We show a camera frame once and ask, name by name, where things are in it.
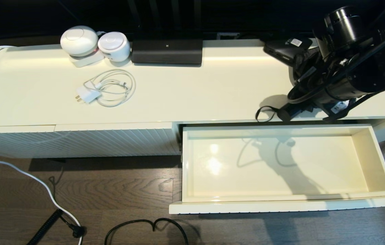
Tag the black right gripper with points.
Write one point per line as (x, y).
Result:
(338, 109)

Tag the black folding umbrella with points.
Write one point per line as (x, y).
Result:
(292, 114)

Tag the white fluted drawer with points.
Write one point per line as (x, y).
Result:
(246, 170)

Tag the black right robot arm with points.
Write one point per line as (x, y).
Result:
(355, 81)

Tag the white tv cabinet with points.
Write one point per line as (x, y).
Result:
(195, 92)

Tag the black set-top box with label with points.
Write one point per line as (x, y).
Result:
(282, 51)

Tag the black flat rectangular box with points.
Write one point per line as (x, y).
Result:
(166, 52)

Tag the white fluted cabinet front panel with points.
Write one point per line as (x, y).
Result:
(117, 140)

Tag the small white round device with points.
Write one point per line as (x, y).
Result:
(113, 45)

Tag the white charger plug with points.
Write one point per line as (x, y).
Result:
(87, 94)

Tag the white flat base box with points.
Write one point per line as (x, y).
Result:
(86, 61)

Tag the large white round device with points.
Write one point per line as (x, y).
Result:
(78, 40)

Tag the wall outlet plate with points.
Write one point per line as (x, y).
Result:
(228, 35)

